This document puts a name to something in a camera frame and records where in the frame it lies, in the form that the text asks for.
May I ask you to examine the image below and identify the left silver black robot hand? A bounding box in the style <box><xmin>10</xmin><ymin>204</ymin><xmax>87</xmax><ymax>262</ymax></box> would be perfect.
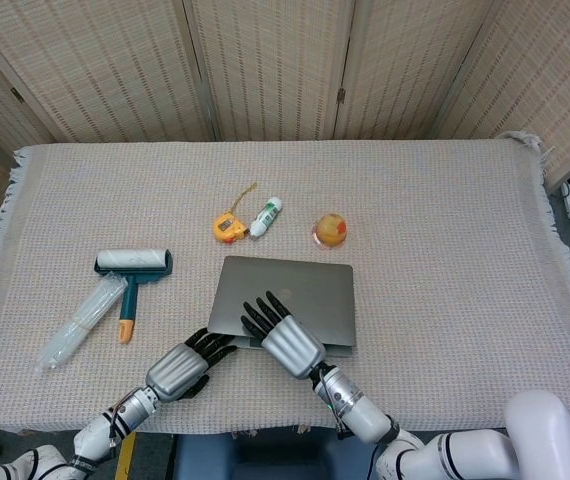
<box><xmin>144</xmin><ymin>327</ymin><xmax>239</xmax><ymax>404</ymax></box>

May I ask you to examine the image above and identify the yellow tape measure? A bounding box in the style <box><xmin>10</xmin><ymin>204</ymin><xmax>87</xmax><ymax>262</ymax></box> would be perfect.
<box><xmin>212</xmin><ymin>182</ymin><xmax>259</xmax><ymax>246</ymax></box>

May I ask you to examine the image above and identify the woven folding screen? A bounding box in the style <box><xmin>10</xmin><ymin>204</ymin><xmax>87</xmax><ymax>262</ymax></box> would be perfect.
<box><xmin>0</xmin><ymin>0</ymin><xmax>570</xmax><ymax>279</ymax></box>

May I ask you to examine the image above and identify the beige waffle weave tablecloth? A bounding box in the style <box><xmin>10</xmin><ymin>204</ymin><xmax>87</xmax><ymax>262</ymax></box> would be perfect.
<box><xmin>0</xmin><ymin>130</ymin><xmax>570</xmax><ymax>437</ymax></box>

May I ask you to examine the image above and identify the yellow red fruit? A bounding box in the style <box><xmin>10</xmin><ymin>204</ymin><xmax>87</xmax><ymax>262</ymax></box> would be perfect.
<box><xmin>309</xmin><ymin>211</ymin><xmax>350</xmax><ymax>250</ymax></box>

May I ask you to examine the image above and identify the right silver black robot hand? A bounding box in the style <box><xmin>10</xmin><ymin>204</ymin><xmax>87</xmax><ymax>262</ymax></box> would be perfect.
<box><xmin>240</xmin><ymin>290</ymin><xmax>327</xmax><ymax>381</ymax></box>

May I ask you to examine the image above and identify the clear plastic roller cover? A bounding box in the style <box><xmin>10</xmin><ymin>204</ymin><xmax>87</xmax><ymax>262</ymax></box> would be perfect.
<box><xmin>34</xmin><ymin>272</ymin><xmax>130</xmax><ymax>375</ymax></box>

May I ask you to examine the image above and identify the silver laptop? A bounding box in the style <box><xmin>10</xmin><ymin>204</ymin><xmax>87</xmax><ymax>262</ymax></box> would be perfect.
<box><xmin>207</xmin><ymin>255</ymin><xmax>357</xmax><ymax>359</ymax></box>

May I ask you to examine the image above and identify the white green tube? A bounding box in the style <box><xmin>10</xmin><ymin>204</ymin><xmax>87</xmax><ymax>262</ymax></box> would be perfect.
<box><xmin>248</xmin><ymin>196</ymin><xmax>284</xmax><ymax>239</ymax></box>

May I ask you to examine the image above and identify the teal lint roller orange tip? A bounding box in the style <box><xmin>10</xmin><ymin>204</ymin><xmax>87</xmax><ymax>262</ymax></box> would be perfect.
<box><xmin>93</xmin><ymin>247</ymin><xmax>173</xmax><ymax>345</ymax></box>

